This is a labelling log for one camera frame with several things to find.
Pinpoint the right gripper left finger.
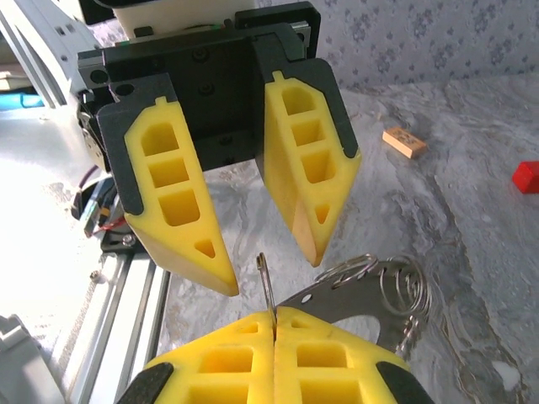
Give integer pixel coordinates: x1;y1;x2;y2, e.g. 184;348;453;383
113;311;275;404

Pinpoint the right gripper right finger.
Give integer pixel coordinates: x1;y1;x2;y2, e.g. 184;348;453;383
273;306;435;404

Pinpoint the metal key holder with rings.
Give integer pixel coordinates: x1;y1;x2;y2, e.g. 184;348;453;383
277;252;435;359

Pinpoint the silver split ring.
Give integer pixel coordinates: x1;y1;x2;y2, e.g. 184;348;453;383
255;252;279;327

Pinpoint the black round controller board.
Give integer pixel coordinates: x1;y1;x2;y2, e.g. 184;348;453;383
71;178;127;237

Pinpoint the small wooden block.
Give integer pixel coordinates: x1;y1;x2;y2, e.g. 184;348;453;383
382;125;429;161

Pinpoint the red block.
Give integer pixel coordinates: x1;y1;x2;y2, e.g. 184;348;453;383
511;160;539;195

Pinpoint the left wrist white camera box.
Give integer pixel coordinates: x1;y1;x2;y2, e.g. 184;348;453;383
111;0;239;40

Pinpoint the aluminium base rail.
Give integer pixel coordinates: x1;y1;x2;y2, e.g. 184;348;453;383
50;247;172;404

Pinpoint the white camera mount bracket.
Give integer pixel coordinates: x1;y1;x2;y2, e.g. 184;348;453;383
0;313;45;404

